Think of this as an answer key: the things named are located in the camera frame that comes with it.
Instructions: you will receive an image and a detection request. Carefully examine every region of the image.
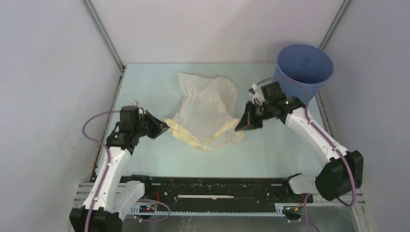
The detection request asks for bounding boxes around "translucent yellowish plastic trash bag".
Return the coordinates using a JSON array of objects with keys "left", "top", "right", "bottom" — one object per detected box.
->
[{"left": 164, "top": 72, "right": 244, "bottom": 151}]

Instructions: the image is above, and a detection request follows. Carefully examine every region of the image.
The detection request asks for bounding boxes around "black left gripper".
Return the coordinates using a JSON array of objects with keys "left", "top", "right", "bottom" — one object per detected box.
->
[{"left": 134, "top": 110, "right": 171, "bottom": 139}]

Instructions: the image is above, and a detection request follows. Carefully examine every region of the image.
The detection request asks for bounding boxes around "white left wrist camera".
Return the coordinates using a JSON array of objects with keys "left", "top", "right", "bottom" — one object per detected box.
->
[{"left": 132, "top": 100, "right": 142, "bottom": 109}]

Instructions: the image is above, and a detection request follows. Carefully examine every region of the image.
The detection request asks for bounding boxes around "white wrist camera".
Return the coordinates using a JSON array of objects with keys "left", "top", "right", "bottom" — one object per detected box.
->
[
  {"left": 132, "top": 100, "right": 142, "bottom": 109},
  {"left": 249, "top": 84, "right": 265, "bottom": 105}
]

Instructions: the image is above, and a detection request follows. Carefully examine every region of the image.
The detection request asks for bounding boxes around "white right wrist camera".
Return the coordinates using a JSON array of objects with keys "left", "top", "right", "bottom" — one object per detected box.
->
[{"left": 249, "top": 84, "right": 265, "bottom": 105}]

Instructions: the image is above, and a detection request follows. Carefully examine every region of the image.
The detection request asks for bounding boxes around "blue plastic trash bin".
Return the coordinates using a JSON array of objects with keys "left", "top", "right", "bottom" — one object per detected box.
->
[{"left": 273, "top": 44, "right": 334, "bottom": 104}]

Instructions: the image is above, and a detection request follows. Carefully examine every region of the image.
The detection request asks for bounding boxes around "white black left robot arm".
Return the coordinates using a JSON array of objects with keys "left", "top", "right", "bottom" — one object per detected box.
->
[{"left": 69, "top": 105, "right": 169, "bottom": 232}]

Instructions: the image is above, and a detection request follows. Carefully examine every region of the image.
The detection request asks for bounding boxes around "left aluminium frame post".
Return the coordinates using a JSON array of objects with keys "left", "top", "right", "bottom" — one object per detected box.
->
[{"left": 81, "top": 0, "right": 126, "bottom": 72}]

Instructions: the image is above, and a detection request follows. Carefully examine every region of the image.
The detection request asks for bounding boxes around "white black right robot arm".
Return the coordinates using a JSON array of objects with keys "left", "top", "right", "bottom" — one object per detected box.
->
[{"left": 235, "top": 82, "right": 364, "bottom": 207}]

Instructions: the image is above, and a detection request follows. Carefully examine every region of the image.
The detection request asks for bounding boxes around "grey slotted cable duct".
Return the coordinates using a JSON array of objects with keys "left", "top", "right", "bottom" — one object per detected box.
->
[{"left": 127, "top": 204, "right": 303, "bottom": 217}]

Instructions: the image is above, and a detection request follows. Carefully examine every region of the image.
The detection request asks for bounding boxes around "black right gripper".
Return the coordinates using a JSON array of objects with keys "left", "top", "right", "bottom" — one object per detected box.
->
[{"left": 235, "top": 100, "right": 273, "bottom": 131}]

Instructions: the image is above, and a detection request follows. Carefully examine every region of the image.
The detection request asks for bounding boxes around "aluminium frame post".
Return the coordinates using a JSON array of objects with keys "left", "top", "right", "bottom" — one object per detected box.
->
[
  {"left": 81, "top": 0, "right": 126, "bottom": 72},
  {"left": 318, "top": 0, "right": 353, "bottom": 50}
]

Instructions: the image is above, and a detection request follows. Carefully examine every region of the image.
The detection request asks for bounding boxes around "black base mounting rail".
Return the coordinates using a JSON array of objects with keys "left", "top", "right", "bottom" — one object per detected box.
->
[{"left": 120, "top": 175, "right": 305, "bottom": 212}]

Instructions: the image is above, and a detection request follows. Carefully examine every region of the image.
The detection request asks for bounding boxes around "right aluminium frame post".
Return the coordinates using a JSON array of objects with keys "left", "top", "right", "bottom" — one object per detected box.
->
[{"left": 318, "top": 0, "right": 353, "bottom": 50}]

